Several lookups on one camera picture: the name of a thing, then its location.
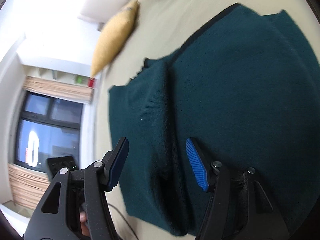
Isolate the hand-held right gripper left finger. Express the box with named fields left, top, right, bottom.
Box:
left=24, top=137, right=130, bottom=240

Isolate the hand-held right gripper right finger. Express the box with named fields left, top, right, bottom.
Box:
left=185, top=137, right=292, bottom=240

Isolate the dark green sweater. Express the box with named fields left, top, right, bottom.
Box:
left=108, top=3, right=320, bottom=237

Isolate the person's left hand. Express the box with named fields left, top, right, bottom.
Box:
left=78, top=211, right=91, bottom=238

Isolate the white shelf unit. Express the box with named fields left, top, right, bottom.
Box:
left=37, top=66, right=97, bottom=88

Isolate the yellow pillow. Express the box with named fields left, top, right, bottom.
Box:
left=90, top=0, right=140, bottom=78

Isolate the bed with beige sheet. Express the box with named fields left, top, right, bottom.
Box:
left=92, top=0, right=320, bottom=240

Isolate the cream padded headboard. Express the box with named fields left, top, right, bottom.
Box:
left=77, top=0, right=138, bottom=22

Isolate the thin black cable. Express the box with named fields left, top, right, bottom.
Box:
left=108, top=203, right=139, bottom=240

